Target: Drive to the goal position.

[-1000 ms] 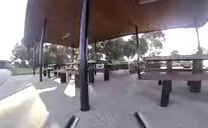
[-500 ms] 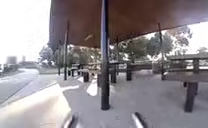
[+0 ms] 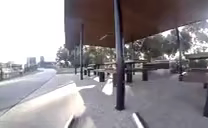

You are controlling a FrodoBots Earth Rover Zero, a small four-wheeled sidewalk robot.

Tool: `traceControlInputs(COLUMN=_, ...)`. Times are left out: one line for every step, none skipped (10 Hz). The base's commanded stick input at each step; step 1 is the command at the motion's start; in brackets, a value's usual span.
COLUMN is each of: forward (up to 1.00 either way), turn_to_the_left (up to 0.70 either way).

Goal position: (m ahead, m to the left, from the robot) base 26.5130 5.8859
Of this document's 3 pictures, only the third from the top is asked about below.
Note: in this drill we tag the row of trees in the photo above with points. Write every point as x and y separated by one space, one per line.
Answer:
152 46

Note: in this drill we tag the building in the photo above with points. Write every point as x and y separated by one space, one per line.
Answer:
45 63

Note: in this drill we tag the brown roofed shelter, dark posts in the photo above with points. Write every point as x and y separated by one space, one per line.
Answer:
142 16

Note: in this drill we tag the robot's own part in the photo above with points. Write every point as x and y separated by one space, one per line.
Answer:
69 122
138 120

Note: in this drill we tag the grey asphalt path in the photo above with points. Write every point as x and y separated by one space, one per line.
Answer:
12 90

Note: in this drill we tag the pale buildings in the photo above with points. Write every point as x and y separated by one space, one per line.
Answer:
8 70

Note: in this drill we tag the large picnic table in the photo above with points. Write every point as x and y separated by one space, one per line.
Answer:
200 76

